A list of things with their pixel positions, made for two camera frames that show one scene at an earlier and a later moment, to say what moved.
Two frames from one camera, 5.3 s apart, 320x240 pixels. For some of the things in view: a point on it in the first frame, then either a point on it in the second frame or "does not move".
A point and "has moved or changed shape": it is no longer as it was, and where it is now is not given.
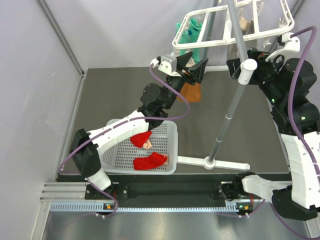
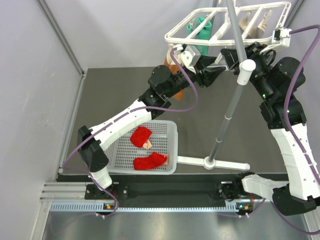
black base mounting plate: [159, 192] does not move
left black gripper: [195, 72] -> [210, 74]
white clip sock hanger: [225, 41] has moved or changed shape
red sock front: [155, 160] does not move
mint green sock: [185, 38] -> [189, 28]
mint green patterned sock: [195, 26] -> [204, 34]
